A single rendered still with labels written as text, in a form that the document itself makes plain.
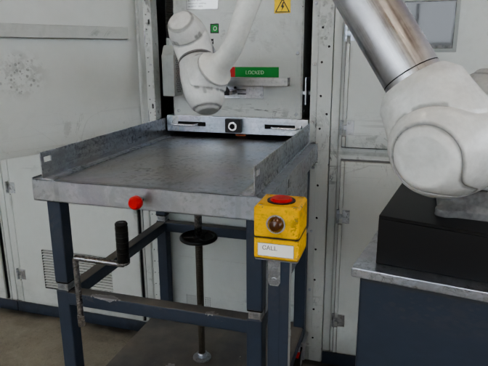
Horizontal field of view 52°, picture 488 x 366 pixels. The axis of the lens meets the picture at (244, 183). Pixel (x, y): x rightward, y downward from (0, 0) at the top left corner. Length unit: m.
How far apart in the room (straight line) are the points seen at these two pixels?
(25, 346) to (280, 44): 1.56
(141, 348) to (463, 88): 1.37
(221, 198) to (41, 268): 1.40
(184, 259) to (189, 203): 0.88
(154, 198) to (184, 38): 0.47
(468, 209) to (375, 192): 0.74
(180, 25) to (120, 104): 0.56
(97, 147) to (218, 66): 0.45
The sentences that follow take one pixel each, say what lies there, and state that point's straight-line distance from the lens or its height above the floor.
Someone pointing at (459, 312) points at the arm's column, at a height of 0.69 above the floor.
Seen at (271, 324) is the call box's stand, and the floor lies 0.66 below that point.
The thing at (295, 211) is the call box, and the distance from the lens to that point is 0.84.
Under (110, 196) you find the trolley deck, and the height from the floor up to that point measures 0.82.
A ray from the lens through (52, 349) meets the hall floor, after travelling 2.26.
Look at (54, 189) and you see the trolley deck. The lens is 1.34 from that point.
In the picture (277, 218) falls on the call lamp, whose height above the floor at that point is 0.88.
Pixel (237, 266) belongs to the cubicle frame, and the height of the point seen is 0.35.
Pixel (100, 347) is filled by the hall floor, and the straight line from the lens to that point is 2.21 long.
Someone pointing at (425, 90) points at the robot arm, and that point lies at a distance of 0.84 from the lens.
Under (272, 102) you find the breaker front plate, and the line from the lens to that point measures 1.80.
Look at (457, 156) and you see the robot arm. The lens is 0.78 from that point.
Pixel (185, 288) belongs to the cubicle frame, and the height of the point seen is 0.23.
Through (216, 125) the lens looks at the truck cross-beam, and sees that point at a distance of 1.86.
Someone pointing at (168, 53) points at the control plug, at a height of 1.15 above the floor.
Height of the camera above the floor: 1.15
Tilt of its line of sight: 15 degrees down
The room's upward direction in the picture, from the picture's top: straight up
